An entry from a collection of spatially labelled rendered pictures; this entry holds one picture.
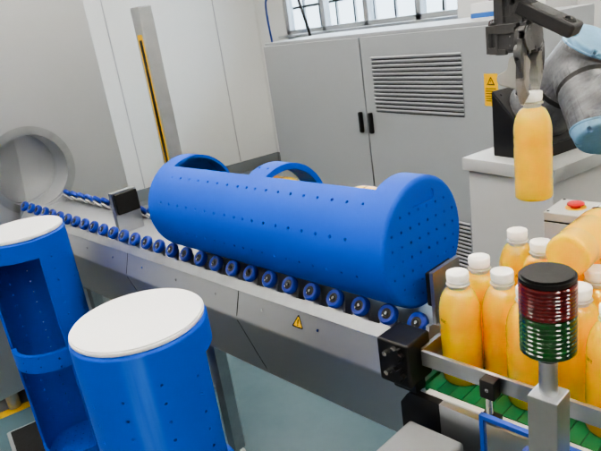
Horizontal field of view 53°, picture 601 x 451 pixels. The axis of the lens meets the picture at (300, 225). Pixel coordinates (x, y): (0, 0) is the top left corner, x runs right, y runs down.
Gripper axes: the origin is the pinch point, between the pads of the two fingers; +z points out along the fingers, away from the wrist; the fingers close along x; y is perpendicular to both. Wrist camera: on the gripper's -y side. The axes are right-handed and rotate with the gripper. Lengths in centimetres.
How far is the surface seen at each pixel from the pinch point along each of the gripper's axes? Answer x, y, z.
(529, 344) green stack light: 55, -25, 18
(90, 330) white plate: 73, 59, 33
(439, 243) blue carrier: 11.1, 15.9, 29.6
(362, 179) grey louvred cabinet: -158, 184, 79
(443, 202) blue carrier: 8.6, 15.9, 21.0
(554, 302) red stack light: 55, -28, 12
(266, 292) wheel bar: 28, 58, 44
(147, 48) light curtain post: -14, 158, -18
